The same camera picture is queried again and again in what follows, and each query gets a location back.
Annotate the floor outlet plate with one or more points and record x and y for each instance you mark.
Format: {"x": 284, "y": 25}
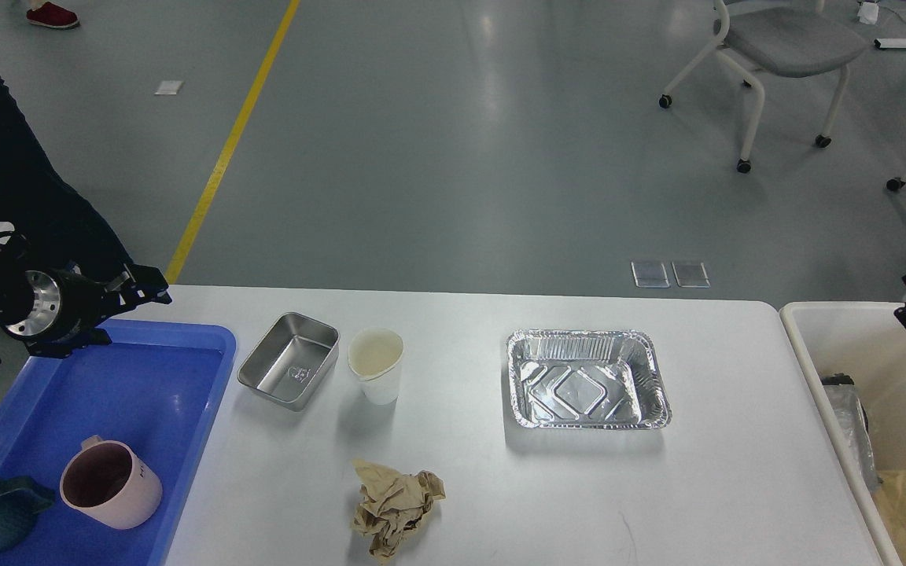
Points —
{"x": 691, "y": 274}
{"x": 650, "y": 274}

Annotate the person in red slippers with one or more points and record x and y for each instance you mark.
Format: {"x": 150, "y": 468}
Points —
{"x": 46, "y": 14}

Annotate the white paper cup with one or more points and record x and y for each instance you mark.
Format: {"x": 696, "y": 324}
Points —
{"x": 374, "y": 357}

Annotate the floor outlet plate right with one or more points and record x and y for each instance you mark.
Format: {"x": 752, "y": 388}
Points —
{"x": 691, "y": 274}

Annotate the pink mug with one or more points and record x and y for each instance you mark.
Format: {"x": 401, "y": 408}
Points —
{"x": 111, "y": 484}

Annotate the floor outlet plate left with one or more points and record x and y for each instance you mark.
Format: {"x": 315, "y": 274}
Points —
{"x": 650, "y": 274}

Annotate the crumpled brown paper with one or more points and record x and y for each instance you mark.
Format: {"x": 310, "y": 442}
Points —
{"x": 393, "y": 505}

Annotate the stainless steel rectangular container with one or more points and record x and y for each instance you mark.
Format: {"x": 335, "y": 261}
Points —
{"x": 291, "y": 360}

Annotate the aluminium foil tray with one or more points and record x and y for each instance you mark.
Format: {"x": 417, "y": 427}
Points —
{"x": 606, "y": 380}

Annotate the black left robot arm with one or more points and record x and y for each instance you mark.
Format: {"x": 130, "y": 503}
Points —
{"x": 15, "y": 293}

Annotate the plastic bag in bin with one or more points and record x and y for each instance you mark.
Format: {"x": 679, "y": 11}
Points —
{"x": 844, "y": 397}

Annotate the grey office chair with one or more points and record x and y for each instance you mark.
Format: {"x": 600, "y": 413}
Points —
{"x": 784, "y": 41}

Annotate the white plastic bin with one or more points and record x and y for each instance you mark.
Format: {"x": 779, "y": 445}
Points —
{"x": 865, "y": 341}

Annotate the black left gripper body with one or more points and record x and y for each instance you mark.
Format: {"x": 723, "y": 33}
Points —
{"x": 61, "y": 300}

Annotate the person in dark jeans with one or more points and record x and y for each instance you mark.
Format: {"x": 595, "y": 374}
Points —
{"x": 62, "y": 228}

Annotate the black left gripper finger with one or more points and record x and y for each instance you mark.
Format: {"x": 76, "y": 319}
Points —
{"x": 137, "y": 285}
{"x": 78, "y": 337}

